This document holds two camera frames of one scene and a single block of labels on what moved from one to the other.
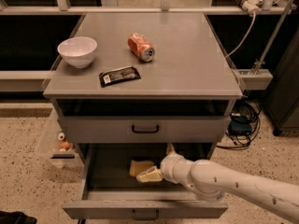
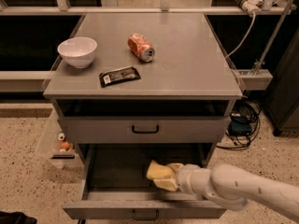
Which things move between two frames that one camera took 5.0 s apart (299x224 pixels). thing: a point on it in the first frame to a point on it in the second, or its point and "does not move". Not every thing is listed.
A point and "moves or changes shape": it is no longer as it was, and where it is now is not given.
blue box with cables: [243, 125] does not move
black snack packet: [119, 76] does not move
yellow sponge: [137, 167] moves or changes shape
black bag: [16, 217] does not move
